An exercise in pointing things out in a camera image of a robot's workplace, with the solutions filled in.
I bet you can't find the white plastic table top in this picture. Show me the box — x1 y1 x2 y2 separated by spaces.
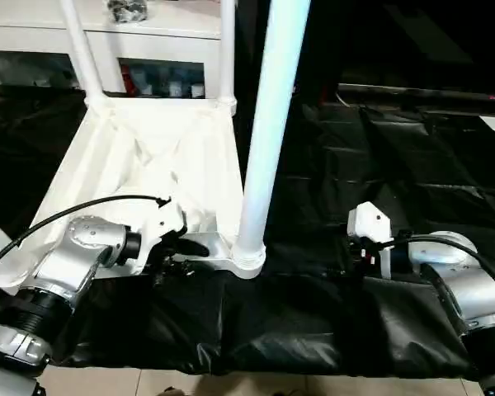
0 95 266 290

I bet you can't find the black plastic mat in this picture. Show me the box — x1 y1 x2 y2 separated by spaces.
0 82 495 379

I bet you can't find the black low shelf board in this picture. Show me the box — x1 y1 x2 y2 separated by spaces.
338 82 495 105

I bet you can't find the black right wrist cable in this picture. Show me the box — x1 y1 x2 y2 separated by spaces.
392 233 495 277

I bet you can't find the white sideboard cabinet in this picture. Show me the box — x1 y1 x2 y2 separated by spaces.
0 0 236 98

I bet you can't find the grey crumpled object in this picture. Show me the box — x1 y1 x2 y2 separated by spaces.
107 0 149 23

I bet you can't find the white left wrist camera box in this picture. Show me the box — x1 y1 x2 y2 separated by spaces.
136 198 188 273

